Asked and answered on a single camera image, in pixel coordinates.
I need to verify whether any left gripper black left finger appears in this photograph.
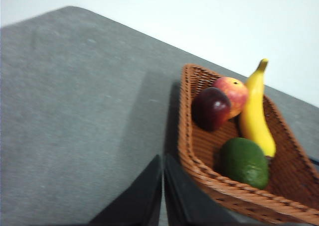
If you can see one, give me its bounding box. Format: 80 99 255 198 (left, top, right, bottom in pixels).
87 154 163 226

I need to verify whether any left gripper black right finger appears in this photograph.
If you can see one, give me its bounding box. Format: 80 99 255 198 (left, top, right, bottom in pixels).
163 153 305 226

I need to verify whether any green avocado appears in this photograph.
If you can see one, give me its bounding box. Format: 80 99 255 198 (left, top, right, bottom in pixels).
219 137 270 190

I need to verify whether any brown woven wicker basket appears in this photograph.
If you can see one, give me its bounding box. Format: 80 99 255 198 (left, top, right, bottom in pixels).
177 63 319 226

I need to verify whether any dark red apple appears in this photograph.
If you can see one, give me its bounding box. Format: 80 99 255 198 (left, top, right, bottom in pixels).
191 87 232 132

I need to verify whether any yellow banana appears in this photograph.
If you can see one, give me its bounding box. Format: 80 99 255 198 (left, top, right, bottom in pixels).
239 58 277 158

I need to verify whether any red yellow apple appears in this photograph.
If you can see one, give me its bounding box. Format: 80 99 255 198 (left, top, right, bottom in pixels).
213 77 250 119

